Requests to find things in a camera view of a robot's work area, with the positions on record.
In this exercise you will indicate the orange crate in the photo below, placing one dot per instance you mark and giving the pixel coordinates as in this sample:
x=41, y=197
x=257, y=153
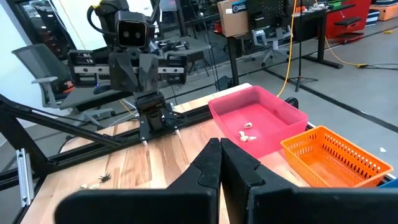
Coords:
x=385, y=11

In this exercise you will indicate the blue plastic bin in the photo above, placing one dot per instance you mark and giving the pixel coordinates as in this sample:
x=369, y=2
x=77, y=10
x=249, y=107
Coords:
x=391, y=184

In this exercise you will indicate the grey low table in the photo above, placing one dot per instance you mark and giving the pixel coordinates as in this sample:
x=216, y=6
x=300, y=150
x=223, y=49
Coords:
x=81, y=98

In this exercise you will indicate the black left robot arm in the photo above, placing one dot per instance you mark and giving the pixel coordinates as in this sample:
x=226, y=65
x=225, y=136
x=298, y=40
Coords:
x=149, y=105

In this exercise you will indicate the white office chair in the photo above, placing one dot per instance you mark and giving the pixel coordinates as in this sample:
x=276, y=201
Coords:
x=267, y=40

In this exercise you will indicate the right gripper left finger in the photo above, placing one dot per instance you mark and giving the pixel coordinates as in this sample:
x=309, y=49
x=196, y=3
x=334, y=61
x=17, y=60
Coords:
x=186, y=202

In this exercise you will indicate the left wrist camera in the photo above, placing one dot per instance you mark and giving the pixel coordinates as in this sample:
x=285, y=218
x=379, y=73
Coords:
x=132, y=32

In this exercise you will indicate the black clamp tool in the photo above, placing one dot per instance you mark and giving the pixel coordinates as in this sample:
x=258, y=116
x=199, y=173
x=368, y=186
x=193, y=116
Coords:
x=172, y=45

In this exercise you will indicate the black perforated panel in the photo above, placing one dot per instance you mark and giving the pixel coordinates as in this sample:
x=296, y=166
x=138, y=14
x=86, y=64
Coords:
x=267, y=12

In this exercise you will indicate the red tool cabinet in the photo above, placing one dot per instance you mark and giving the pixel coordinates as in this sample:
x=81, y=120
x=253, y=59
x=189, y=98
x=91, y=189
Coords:
x=348, y=15

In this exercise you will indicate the grey office chair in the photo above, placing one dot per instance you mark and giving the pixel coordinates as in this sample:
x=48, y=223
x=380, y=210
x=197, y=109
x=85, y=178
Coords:
x=40, y=62

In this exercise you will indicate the black tripod stand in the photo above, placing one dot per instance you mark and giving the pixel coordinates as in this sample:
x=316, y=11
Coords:
x=300, y=46

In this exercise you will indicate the black aluminium rig frame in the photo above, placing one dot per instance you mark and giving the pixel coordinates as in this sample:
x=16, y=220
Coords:
x=15, y=133

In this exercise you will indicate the dark computer mouse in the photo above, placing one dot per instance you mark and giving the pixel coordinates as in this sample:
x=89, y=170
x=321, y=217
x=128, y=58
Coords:
x=102, y=89

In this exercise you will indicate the brown cardboard box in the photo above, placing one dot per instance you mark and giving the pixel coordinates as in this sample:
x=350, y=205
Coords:
x=233, y=18

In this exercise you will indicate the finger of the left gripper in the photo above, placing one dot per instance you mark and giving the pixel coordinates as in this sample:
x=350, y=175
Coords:
x=148, y=73
x=124, y=73

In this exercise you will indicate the silver frame bracket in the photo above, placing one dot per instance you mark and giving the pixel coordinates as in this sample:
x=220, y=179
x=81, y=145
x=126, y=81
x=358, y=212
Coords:
x=25, y=177

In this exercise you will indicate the pink plastic bin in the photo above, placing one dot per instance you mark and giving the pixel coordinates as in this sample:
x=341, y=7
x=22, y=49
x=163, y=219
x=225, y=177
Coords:
x=270, y=121

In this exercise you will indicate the yellow tape label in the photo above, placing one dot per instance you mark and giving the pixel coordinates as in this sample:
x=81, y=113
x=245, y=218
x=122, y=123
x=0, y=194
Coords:
x=97, y=6

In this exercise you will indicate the black edge clamp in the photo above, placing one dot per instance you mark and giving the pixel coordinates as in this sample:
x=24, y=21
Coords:
x=292, y=102

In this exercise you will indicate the orange plastic basket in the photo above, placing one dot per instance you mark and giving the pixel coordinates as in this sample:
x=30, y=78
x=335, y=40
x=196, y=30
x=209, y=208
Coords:
x=329, y=174

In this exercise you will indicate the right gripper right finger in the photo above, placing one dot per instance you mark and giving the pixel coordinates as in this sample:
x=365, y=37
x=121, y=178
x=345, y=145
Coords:
x=264, y=205

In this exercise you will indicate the black toy spider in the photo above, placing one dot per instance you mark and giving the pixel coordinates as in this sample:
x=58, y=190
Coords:
x=105, y=177

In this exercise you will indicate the black desk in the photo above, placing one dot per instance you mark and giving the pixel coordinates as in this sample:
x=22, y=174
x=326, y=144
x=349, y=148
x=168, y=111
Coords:
x=234, y=59

